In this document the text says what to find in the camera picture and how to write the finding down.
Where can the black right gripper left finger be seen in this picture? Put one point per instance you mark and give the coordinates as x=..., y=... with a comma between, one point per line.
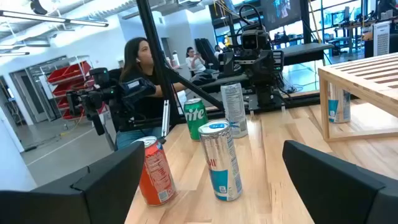
x=77, y=202

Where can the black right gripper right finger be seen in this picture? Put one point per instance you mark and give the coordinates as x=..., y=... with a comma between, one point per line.
x=342, y=193

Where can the white Celsius drink can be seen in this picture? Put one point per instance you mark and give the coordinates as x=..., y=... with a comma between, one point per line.
x=234, y=102

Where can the green Sprite soda can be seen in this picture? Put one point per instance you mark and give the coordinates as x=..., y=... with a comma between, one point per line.
x=195, y=119

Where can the red Fanta soda can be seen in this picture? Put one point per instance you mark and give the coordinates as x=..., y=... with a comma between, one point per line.
x=158, y=177

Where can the blue silver Red Bull can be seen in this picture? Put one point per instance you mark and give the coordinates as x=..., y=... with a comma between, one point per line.
x=340, y=107
x=222, y=161

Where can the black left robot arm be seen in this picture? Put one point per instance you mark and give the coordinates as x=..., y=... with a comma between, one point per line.
x=264, y=93

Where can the wooden slatted shelf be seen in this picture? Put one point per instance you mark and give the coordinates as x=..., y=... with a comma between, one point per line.
x=367, y=77

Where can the person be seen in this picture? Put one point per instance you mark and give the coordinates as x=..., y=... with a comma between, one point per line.
x=217, y=49
x=138, y=57
x=196, y=62

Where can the white perforated case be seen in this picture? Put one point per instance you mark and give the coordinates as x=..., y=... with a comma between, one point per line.
x=381, y=39

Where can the red storage bin rack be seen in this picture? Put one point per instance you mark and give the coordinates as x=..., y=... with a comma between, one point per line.
x=70, y=73

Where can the long ceiling light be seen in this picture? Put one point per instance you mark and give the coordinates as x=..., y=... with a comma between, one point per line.
x=46, y=18

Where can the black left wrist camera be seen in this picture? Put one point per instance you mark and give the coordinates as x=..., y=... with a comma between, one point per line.
x=253, y=40

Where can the large wall monitor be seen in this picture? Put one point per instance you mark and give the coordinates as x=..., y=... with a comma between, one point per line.
x=280, y=14

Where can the black aluminium table frame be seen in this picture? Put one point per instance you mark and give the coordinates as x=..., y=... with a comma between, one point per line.
x=154, y=46

